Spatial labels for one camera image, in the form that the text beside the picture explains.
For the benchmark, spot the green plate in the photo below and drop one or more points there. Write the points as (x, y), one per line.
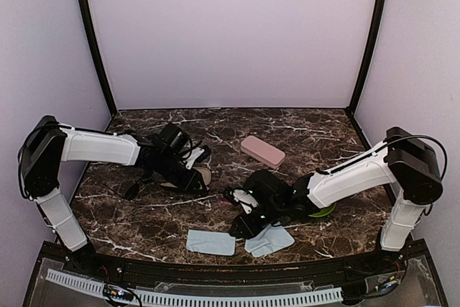
(324, 212)

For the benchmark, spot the black front rail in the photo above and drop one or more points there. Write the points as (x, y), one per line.
(344, 270)

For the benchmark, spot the pink translucent sunglasses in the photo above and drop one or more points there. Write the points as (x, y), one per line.
(222, 201)

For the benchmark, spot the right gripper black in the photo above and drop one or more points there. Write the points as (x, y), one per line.
(242, 223)

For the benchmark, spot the pink glasses case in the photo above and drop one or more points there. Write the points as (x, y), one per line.
(262, 151)

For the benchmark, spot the black glasses case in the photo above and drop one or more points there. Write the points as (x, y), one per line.
(206, 174)

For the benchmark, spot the black aviator sunglasses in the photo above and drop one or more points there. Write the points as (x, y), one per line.
(134, 189)

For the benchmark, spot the black frame post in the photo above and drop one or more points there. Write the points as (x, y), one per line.
(96, 56)
(371, 42)

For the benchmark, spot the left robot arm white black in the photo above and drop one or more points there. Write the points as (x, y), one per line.
(51, 145)

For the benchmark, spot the right black frame post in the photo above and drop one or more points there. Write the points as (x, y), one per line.
(371, 42)

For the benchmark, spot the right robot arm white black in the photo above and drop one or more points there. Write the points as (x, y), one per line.
(401, 158)

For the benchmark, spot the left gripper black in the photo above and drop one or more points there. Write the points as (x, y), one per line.
(188, 185)

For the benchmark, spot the white slotted cable duct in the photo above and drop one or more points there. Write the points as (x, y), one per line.
(119, 296)

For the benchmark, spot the light blue cloth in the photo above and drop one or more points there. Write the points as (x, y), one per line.
(211, 243)
(270, 240)

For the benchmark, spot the left black frame post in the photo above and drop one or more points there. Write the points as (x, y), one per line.
(96, 56)

